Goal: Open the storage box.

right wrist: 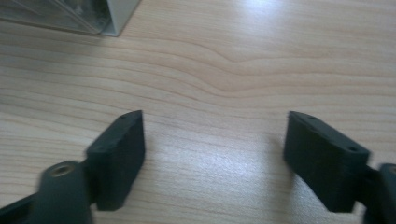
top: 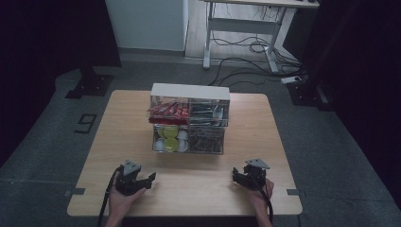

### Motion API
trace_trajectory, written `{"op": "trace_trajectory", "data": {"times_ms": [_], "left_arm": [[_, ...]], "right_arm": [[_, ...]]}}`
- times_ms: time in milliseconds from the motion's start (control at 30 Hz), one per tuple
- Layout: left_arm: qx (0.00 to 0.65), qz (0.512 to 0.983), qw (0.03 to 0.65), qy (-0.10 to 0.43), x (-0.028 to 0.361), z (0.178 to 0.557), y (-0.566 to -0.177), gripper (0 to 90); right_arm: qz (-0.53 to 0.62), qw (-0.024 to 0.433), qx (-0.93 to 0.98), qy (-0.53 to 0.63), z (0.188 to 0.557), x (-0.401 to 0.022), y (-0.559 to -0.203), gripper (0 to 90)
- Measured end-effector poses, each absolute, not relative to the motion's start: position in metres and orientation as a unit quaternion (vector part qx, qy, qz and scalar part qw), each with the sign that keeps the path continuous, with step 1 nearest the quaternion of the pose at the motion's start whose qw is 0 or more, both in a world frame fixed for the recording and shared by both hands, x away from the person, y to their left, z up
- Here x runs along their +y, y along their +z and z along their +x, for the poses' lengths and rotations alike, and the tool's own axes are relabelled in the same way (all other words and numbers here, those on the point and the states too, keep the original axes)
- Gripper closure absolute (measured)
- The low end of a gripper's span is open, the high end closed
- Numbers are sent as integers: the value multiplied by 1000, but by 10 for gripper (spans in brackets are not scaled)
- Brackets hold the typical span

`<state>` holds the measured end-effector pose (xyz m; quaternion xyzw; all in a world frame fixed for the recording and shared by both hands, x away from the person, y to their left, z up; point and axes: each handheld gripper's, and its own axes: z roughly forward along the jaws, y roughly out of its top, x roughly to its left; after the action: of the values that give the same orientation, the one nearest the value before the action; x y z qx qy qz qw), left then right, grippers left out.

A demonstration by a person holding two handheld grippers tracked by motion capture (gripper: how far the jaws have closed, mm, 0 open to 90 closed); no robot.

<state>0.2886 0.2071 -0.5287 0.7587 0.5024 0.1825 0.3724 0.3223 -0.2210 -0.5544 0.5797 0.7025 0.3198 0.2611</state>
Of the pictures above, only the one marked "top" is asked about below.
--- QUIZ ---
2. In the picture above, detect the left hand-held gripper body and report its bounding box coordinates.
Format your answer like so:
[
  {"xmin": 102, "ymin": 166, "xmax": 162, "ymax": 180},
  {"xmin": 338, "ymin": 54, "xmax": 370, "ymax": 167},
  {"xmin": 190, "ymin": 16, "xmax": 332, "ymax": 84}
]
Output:
[{"xmin": 114, "ymin": 159, "xmax": 144, "ymax": 197}]

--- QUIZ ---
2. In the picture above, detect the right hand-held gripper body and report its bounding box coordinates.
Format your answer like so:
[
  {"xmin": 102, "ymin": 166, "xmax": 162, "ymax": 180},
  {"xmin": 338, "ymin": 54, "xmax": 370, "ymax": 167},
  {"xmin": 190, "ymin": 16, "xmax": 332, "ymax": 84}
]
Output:
[{"xmin": 243, "ymin": 158, "xmax": 271, "ymax": 192}]

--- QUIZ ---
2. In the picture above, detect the person's right hand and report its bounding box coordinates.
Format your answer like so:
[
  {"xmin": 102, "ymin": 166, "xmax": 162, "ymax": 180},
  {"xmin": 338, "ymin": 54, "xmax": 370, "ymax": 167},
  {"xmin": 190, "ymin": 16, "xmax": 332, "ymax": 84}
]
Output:
[{"xmin": 249, "ymin": 178, "xmax": 275, "ymax": 216}]

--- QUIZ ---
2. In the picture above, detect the person's left hand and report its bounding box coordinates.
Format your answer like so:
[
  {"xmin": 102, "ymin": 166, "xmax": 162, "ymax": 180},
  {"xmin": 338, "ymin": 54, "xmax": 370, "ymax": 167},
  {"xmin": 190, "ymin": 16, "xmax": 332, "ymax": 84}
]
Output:
[{"xmin": 108, "ymin": 184, "xmax": 148, "ymax": 219}]

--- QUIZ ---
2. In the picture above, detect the grey tape strip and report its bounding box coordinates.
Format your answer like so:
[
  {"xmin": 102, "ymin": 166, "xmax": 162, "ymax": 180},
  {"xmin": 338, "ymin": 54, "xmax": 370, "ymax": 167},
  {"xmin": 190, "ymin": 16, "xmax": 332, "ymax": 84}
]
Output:
[{"xmin": 286, "ymin": 188, "xmax": 307, "ymax": 200}]

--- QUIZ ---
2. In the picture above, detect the pile of dark packets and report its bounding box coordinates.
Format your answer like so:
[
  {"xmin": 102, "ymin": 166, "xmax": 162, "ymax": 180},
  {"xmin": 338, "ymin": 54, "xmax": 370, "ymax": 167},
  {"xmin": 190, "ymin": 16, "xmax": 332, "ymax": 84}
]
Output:
[{"xmin": 189, "ymin": 102, "xmax": 229, "ymax": 126}]

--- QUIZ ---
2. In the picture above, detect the pile of red packets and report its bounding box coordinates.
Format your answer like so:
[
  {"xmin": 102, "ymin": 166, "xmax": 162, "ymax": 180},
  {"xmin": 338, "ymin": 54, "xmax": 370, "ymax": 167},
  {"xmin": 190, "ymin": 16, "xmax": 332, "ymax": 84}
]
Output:
[{"xmin": 148, "ymin": 99, "xmax": 191, "ymax": 125}]

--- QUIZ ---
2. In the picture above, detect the clear acrylic organizer white lid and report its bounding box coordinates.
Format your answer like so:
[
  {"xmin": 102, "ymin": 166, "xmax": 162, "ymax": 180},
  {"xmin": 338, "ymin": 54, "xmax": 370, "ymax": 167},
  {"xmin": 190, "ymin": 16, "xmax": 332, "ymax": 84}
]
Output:
[{"xmin": 147, "ymin": 82, "xmax": 232, "ymax": 156}]

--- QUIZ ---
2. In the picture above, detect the black stand base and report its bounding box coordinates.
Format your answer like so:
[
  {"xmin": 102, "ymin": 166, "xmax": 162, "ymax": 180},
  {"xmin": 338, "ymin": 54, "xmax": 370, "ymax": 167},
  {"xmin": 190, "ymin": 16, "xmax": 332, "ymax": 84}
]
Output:
[
  {"xmin": 287, "ymin": 75, "xmax": 336, "ymax": 112},
  {"xmin": 64, "ymin": 65, "xmax": 115, "ymax": 100}
]

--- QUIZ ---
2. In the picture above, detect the white power strip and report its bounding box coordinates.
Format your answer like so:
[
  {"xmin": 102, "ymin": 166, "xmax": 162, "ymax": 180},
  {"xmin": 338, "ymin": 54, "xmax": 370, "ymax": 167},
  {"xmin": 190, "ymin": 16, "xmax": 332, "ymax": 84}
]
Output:
[{"xmin": 280, "ymin": 75, "xmax": 303, "ymax": 85}]

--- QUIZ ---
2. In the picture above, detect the white cabinet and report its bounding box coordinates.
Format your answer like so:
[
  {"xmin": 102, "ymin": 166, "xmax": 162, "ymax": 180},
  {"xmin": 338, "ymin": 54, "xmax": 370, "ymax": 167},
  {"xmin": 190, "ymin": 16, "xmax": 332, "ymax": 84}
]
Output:
[{"xmin": 105, "ymin": 0, "xmax": 190, "ymax": 53}]

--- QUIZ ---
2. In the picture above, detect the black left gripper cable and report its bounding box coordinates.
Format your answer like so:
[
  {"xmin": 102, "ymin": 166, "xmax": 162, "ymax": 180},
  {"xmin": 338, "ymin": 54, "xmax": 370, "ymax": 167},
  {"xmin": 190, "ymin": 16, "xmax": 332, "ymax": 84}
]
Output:
[{"xmin": 96, "ymin": 166, "xmax": 123, "ymax": 227}]

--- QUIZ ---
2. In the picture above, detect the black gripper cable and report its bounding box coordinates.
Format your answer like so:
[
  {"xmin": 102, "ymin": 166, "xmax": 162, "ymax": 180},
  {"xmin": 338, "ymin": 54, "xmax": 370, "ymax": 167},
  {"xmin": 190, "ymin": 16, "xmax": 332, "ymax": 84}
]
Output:
[
  {"xmin": 96, "ymin": 166, "xmax": 123, "ymax": 227},
  {"xmin": 255, "ymin": 178, "xmax": 274, "ymax": 225}
]

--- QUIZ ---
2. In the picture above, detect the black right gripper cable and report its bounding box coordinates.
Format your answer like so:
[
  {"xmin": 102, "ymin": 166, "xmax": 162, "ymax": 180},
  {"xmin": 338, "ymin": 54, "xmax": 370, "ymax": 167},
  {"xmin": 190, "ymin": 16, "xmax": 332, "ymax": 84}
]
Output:
[{"xmin": 255, "ymin": 178, "xmax": 274, "ymax": 225}]

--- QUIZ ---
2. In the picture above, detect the tangle of black floor cables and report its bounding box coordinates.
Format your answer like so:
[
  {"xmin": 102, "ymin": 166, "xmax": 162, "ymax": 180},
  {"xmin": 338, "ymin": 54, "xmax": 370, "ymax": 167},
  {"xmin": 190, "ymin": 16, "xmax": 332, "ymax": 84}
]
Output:
[{"xmin": 207, "ymin": 34, "xmax": 307, "ymax": 88}]

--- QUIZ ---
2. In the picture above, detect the white metal frame desk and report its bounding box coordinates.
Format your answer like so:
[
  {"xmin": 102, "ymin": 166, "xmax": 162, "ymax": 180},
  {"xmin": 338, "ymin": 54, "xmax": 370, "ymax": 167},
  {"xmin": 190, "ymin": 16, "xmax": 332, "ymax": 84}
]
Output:
[{"xmin": 200, "ymin": 0, "xmax": 321, "ymax": 75}]

